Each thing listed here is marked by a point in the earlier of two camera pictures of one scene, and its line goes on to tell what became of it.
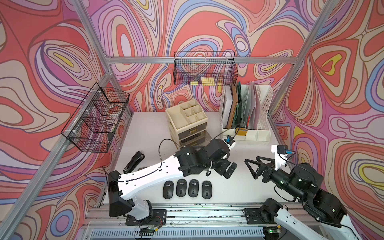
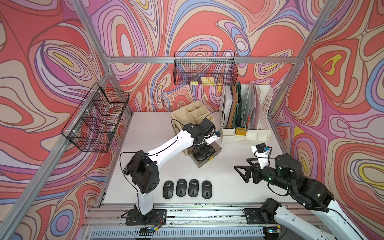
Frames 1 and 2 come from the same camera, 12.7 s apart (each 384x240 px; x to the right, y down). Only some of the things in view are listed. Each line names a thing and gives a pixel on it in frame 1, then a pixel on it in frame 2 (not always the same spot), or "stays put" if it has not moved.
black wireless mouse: (206, 189) stays put
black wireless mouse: (193, 188) stays put
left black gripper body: (221, 165) -> (204, 149)
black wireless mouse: (181, 187) stays put
